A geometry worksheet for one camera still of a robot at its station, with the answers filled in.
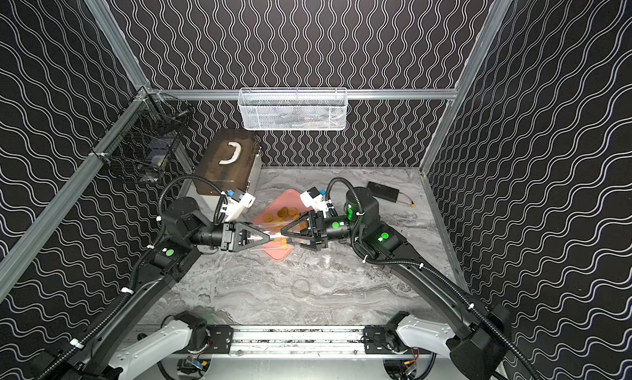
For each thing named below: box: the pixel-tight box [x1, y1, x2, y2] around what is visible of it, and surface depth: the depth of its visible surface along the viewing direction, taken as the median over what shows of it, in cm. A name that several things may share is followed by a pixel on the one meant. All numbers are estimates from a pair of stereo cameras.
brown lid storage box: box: [190, 129, 263, 200], surface depth 106 cm
